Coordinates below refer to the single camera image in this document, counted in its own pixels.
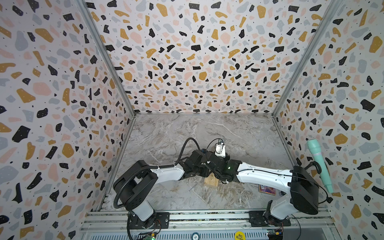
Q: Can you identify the light wooden block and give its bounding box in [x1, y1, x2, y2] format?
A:
[204, 173, 219, 188]

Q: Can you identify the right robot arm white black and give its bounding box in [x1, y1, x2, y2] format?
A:
[205, 154, 319, 221]

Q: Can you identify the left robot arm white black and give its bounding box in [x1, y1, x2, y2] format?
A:
[113, 149, 211, 222]

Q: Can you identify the purple card box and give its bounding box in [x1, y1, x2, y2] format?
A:
[259, 185, 276, 196]

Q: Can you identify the yellow round sticker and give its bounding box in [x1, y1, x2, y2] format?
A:
[234, 231, 246, 240]

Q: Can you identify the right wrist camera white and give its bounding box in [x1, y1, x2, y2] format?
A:
[215, 143, 226, 158]

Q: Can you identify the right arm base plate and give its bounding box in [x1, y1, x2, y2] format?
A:
[249, 211, 291, 227]

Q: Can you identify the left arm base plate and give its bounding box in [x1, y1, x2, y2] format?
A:
[127, 212, 170, 230]

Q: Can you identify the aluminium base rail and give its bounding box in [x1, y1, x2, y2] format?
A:
[80, 209, 341, 240]

